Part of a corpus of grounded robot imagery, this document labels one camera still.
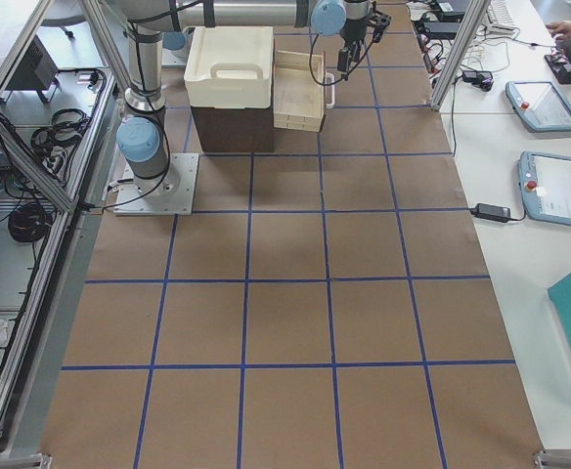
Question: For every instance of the white drawer handle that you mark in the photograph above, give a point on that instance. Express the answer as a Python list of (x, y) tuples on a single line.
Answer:
[(329, 81)]

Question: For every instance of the wooden drawer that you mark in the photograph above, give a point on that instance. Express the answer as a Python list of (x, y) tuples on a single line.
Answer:
[(299, 102)]

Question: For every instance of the person hand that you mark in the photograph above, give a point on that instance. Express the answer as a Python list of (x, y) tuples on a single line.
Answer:
[(559, 29)]

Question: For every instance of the white foam tray box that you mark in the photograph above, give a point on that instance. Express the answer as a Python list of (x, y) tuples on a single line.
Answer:
[(231, 67)]

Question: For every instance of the dark wooden cabinet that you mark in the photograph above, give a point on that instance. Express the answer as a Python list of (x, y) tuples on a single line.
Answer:
[(229, 130)]

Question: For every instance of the upper teach pendant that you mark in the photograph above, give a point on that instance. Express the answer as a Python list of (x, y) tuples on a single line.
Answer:
[(541, 106)]

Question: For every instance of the teach pendant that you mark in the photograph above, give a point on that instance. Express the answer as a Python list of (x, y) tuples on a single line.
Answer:
[(541, 106), (545, 186)]

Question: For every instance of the black power adapter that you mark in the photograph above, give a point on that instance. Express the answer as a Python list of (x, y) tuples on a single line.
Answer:
[(491, 212)]

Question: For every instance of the lower teach pendant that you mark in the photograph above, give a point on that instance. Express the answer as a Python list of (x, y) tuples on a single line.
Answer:
[(545, 186)]

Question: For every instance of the aluminium frame post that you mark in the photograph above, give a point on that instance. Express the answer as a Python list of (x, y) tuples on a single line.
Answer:
[(473, 17)]

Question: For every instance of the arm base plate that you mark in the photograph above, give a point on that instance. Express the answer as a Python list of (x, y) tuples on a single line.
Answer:
[(175, 194)]

